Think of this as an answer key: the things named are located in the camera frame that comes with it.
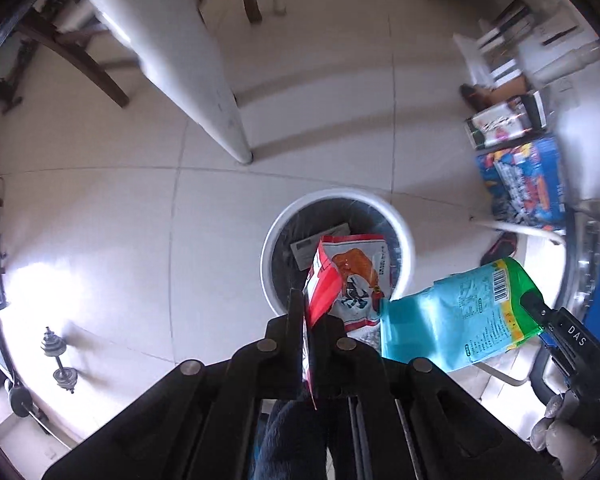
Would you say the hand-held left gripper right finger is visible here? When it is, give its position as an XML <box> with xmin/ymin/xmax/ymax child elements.
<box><xmin>313</xmin><ymin>316</ymin><xmax>565</xmax><ymax>480</ymax></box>

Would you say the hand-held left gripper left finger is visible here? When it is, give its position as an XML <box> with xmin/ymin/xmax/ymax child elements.
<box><xmin>42</xmin><ymin>289</ymin><xmax>306</xmax><ymax>480</ymax></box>

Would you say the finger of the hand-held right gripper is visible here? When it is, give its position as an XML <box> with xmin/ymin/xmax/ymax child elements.
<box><xmin>520</xmin><ymin>290</ymin><xmax>564</xmax><ymax>334</ymax></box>

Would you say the red white snack packet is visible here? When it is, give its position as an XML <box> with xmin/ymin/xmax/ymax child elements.
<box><xmin>300</xmin><ymin>234</ymin><xmax>392</xmax><ymax>411</ymax></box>

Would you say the teal green snack bag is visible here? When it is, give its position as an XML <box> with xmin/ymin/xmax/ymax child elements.
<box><xmin>378</xmin><ymin>257</ymin><xmax>545</xmax><ymax>373</ymax></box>

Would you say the white trash bin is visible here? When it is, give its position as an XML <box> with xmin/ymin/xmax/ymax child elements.
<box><xmin>260</xmin><ymin>187</ymin><xmax>415</xmax><ymax>318</ymax></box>

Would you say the person's right hand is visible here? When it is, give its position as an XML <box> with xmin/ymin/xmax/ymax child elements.
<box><xmin>530</xmin><ymin>392</ymin><xmax>599</xmax><ymax>472</ymax></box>

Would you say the red black slipper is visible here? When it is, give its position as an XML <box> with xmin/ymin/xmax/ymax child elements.
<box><xmin>480</xmin><ymin>230</ymin><xmax>518</xmax><ymax>266</ymax></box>

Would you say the white chair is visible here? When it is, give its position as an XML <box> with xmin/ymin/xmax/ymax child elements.
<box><xmin>470</xmin><ymin>200</ymin><xmax>600</xmax><ymax>391</ymax></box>

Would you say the white grey card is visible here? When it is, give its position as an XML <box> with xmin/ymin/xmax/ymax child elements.
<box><xmin>290</xmin><ymin>235</ymin><xmax>351</xmax><ymax>268</ymax></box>

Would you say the blue printed box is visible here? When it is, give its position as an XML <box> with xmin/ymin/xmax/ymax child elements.
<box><xmin>475</xmin><ymin>135</ymin><xmax>567</xmax><ymax>233</ymax></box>

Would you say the white green printed box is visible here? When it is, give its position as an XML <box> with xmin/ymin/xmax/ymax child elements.
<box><xmin>464</xmin><ymin>92</ymin><xmax>548</xmax><ymax>151</ymax></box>

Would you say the black dumbbell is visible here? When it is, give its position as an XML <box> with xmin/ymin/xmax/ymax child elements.
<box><xmin>40</xmin><ymin>327</ymin><xmax>79</xmax><ymax>395</ymax></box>

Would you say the black weight plate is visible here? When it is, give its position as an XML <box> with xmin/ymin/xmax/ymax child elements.
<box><xmin>7</xmin><ymin>385</ymin><xmax>33</xmax><ymax>418</ymax></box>

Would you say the white table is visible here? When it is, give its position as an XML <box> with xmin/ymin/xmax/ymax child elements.
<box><xmin>65</xmin><ymin>0</ymin><xmax>287</xmax><ymax>165</ymax></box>

